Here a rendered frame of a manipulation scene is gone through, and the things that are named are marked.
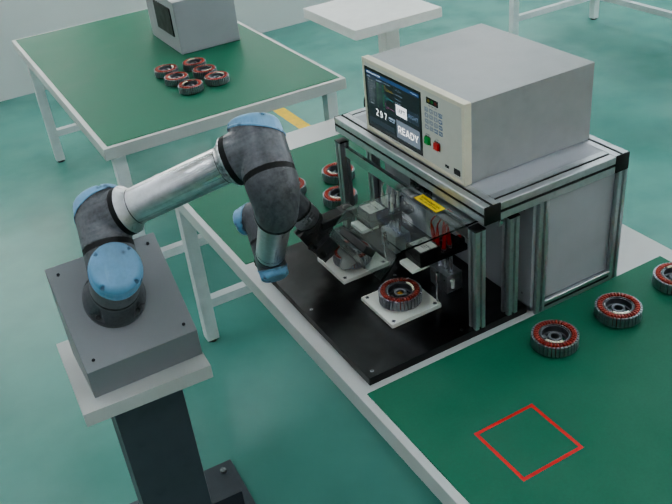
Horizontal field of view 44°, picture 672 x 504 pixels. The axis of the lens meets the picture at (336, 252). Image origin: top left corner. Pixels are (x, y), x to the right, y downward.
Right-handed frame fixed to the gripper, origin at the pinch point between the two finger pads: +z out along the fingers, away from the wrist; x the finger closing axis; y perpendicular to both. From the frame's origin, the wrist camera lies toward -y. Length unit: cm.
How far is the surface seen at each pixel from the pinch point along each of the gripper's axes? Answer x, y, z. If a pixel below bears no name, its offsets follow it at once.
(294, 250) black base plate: -16.6, 10.4, -3.4
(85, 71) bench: -231, 16, -5
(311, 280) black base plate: 0.2, 13.2, -5.1
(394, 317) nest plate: 29.4, 5.5, -1.7
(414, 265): 25.5, -7.5, -5.2
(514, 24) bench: -280, -217, 208
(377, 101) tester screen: -2.0, -32.6, -29.0
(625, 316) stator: 63, -33, 21
